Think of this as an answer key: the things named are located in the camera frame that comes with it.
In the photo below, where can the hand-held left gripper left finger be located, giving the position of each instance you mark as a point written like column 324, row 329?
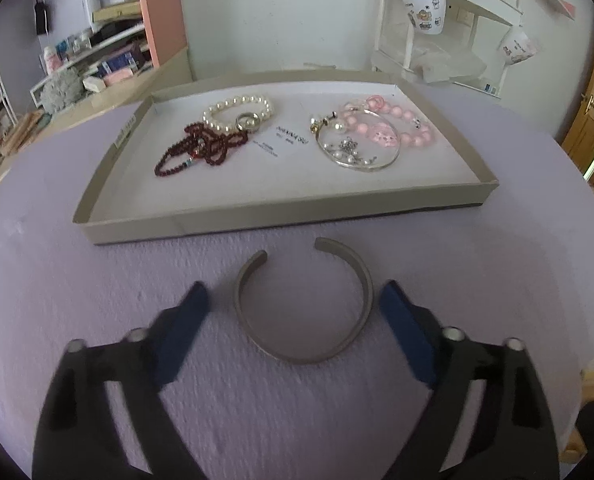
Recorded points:
column 182, row 335

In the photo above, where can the grey fluffy ball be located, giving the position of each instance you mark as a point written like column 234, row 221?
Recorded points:
column 62, row 87

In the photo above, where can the pink bottle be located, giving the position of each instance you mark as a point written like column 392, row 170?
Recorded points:
column 50, row 56

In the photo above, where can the pearl cluster earrings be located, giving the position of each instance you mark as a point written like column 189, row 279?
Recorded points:
column 349, row 149

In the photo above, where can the white printed cup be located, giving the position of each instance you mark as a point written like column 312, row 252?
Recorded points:
column 424, row 7
column 519, row 45

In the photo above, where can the white metal rack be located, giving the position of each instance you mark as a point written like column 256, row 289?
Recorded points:
column 402, row 55

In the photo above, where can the clear plastic bag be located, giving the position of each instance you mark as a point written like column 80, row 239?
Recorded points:
column 442, row 65

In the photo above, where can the thin silver bangle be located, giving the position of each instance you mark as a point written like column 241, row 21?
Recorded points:
column 364, row 166

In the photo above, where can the pink box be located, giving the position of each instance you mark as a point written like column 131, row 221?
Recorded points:
column 114, row 77

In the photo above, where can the lilac tablecloth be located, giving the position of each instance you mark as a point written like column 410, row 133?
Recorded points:
column 102, row 310

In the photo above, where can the flat yellow box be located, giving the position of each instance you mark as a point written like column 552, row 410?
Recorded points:
column 117, row 10

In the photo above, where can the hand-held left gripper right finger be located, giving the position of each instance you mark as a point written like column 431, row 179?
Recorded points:
column 409, row 335

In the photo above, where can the dark blue box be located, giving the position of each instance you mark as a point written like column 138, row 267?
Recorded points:
column 119, row 62

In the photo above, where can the pink and white bookshelf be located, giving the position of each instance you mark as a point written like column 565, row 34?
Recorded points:
column 162, row 15

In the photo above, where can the beige desk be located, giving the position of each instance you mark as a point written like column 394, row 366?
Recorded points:
column 92, row 110

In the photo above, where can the white bottle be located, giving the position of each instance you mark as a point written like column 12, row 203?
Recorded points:
column 89, row 2

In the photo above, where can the beige cardboard tray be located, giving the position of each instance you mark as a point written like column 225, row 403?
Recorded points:
column 227, row 220

